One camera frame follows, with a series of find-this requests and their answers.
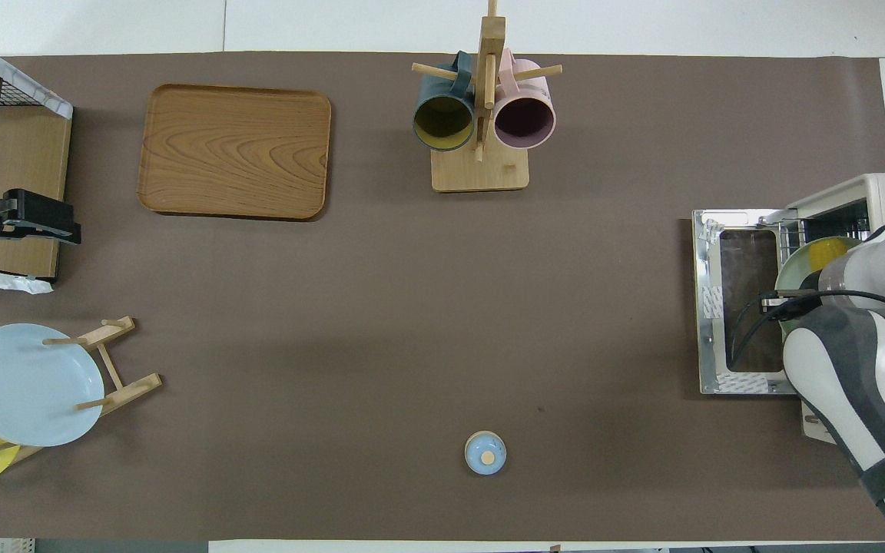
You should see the light blue plate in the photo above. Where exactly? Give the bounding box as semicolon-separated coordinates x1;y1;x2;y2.
0;323;105;448

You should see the wooden mug tree stand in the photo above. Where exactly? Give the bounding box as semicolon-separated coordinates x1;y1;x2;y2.
412;0;564;193

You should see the light green plate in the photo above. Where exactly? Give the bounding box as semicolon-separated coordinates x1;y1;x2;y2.
774;237;862;339

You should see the brown table mat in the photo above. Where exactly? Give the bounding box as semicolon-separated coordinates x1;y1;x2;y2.
0;52;885;542

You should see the pink mug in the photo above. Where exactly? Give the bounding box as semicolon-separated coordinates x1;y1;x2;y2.
493;48;557;151

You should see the wooden shelf with wire basket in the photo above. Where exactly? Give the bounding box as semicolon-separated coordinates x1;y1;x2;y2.
0;31;75;295

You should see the dark blue mug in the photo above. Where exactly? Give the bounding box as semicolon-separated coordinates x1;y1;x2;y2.
413;51;476;152

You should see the brown wooden tray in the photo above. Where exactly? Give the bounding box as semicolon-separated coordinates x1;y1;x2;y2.
138;84;333;221

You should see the yellow corn cob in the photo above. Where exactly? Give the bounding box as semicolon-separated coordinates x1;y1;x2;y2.
807;238;858;273

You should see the glass oven door with handle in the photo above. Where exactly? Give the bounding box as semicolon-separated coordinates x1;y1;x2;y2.
692;209;800;396

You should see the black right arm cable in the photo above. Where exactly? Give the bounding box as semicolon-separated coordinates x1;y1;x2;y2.
727;290;885;369

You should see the wooden plate rack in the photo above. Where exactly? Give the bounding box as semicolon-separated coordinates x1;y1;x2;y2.
0;316;163;465

